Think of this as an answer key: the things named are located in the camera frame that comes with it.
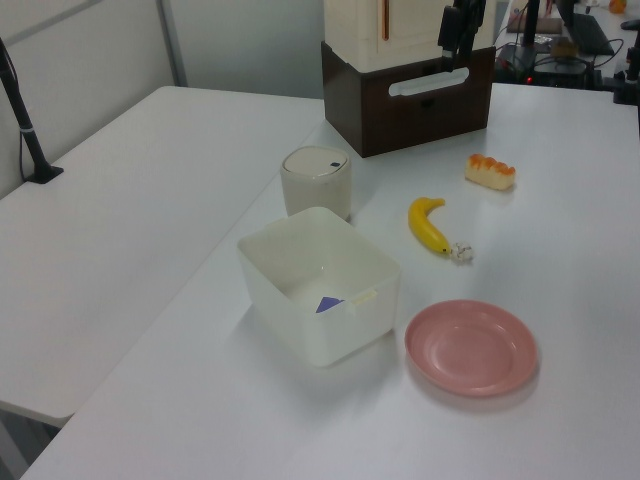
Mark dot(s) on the small orange object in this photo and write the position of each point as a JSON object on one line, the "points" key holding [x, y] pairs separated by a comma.
{"points": [[618, 5]]}

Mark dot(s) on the black laptop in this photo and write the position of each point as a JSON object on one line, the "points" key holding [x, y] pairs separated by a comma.
{"points": [[587, 27]]}

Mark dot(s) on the crumpled white paper ball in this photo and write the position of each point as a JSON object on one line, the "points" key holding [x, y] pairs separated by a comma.
{"points": [[463, 251]]}

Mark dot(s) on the beige round trash can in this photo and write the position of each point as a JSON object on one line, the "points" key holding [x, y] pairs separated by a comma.
{"points": [[315, 192]]}

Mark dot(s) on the purple paper scrap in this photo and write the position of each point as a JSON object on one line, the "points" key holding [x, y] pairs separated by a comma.
{"points": [[327, 305]]}

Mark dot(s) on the black clamp fixture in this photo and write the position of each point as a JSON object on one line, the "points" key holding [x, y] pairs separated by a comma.
{"points": [[627, 80]]}

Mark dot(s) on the yellow toy banana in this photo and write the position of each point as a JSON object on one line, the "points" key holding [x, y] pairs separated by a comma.
{"points": [[422, 227]]}

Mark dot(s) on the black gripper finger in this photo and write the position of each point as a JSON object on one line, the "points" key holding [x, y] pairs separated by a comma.
{"points": [[447, 59], [465, 44]]}

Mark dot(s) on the black electronic device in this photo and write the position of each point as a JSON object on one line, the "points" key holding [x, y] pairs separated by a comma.
{"points": [[555, 67]]}

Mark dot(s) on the black camera stand pole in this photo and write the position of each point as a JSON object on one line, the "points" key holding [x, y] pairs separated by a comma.
{"points": [[25, 125]]}

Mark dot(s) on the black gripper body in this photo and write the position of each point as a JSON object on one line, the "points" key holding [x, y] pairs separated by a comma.
{"points": [[450, 27]]}

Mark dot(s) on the pink plastic plate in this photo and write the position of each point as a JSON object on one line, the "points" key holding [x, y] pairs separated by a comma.
{"points": [[470, 350]]}

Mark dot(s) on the black monitor stand post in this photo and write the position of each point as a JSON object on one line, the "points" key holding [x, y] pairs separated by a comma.
{"points": [[530, 22]]}

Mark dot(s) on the dark brown drawer box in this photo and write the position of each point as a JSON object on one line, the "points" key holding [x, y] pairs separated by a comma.
{"points": [[400, 125]]}

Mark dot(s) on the toy bread with orange glaze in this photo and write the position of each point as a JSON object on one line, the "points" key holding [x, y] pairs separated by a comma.
{"points": [[490, 175]]}

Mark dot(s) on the white plastic storage bin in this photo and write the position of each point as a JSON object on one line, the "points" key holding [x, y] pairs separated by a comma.
{"points": [[350, 332]]}

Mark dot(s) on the cream plastic storage box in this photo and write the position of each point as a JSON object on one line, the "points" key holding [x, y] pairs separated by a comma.
{"points": [[350, 30]]}

